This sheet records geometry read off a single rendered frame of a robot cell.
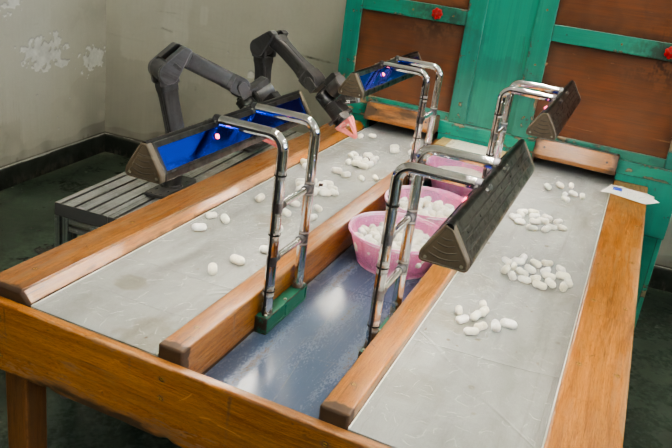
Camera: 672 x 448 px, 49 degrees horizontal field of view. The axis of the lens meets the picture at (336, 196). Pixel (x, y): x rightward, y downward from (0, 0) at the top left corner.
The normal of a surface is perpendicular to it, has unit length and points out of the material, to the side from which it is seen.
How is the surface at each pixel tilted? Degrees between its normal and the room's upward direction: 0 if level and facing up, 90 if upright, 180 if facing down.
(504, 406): 0
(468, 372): 0
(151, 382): 90
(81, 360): 90
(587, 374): 0
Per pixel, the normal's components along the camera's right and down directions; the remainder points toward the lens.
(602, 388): 0.12, -0.93
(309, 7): -0.34, 0.29
